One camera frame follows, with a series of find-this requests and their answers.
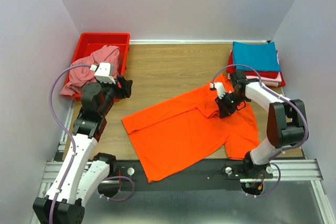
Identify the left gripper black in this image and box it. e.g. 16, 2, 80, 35
94, 74, 133, 116

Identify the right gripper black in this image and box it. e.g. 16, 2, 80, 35
215, 91, 248, 119

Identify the orange t-shirt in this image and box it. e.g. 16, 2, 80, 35
122, 84, 260, 183

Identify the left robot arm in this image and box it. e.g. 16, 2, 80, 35
33, 76, 133, 223

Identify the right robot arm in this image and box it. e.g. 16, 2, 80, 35
210, 70, 309, 178

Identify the dusty pink crumpled t-shirt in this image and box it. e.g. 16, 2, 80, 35
60, 45, 120, 96

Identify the pink folded t-shirt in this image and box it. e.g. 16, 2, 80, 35
261, 72, 282, 87

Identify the red plastic bin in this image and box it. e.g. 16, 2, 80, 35
63, 33, 130, 101

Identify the blue folded t-shirt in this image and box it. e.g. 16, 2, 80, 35
233, 41, 281, 72

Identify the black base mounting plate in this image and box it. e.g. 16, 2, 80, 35
85, 157, 274, 192

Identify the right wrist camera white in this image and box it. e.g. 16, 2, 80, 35
209, 82, 227, 99

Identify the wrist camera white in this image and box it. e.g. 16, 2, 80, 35
209, 82, 227, 99
90, 62, 115, 84

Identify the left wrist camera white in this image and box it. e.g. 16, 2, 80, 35
90, 62, 115, 84

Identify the aluminium rail frame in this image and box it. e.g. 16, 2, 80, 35
30, 98, 328, 224

